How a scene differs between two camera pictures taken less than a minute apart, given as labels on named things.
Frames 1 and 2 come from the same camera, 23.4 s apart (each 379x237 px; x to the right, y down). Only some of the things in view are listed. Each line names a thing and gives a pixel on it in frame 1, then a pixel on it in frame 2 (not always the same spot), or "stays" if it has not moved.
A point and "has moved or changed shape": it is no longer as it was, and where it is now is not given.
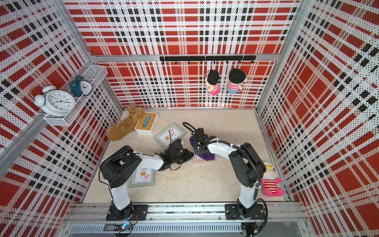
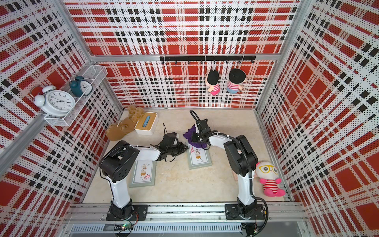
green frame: [170, 134] → [197, 157]
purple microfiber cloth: [206, 156] has moved or changed shape
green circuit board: [124, 227] stays
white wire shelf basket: [96, 74] stays
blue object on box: [146, 121] stays
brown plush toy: [116, 131] stays
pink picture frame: [197, 159] has moved or changed shape
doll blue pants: [236, 77] stays
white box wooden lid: [147, 124] stays
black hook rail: [208, 58] stays
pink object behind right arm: [270, 182] stays
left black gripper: [186, 152] → [182, 148]
